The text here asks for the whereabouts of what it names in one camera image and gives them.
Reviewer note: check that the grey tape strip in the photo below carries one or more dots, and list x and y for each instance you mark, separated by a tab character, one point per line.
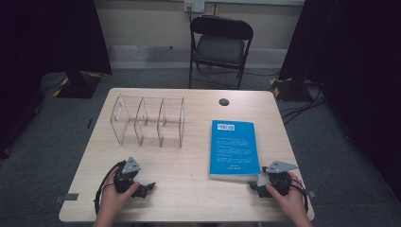
67	197

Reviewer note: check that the person's right hand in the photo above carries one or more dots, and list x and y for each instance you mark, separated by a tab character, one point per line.
293	201

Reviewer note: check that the clear acrylic book rack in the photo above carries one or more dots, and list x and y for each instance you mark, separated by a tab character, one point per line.
148	121

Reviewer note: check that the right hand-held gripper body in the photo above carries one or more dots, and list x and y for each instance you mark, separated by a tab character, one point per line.
280	181

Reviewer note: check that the small grey tape piece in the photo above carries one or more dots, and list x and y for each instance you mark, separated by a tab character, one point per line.
311	194

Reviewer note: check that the dark table grommet hole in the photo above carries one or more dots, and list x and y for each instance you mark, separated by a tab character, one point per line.
223	102

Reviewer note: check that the person's left hand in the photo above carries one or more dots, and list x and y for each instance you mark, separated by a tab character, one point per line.
112	201

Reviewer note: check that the blue book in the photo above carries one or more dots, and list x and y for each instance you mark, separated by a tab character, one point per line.
235	151

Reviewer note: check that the dark curtain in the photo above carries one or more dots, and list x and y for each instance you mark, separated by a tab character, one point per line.
362	63
47	47

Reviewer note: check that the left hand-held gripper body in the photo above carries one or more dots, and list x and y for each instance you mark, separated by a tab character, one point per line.
126	179

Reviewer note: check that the black folding chair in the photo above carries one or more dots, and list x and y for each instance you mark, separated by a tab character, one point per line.
220	47

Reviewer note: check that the white wall outlet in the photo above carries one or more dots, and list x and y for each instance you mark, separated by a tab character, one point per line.
195	5

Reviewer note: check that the black stand base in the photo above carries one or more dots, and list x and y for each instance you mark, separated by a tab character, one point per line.
290	90
78	85

